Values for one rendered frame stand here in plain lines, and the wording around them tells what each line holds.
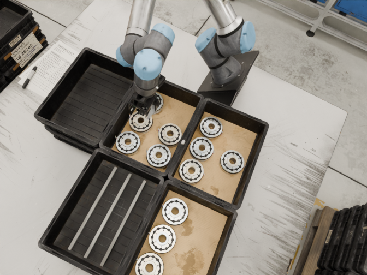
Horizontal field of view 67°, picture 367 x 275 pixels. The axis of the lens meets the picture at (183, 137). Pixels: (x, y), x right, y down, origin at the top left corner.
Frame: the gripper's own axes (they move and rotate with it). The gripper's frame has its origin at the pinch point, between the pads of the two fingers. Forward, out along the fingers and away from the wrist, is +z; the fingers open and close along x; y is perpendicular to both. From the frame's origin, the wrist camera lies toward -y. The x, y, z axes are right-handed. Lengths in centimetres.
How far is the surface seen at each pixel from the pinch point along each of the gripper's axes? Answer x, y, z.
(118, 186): 3.9, 29.6, 16.8
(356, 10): 98, -182, 50
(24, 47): -102, -31, 71
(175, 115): 10.9, -10.0, 15.9
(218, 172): 38.6, 6.0, 12.3
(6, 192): -40, 51, 35
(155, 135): 7.1, 2.5, 16.3
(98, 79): -29.6, -11.2, 21.2
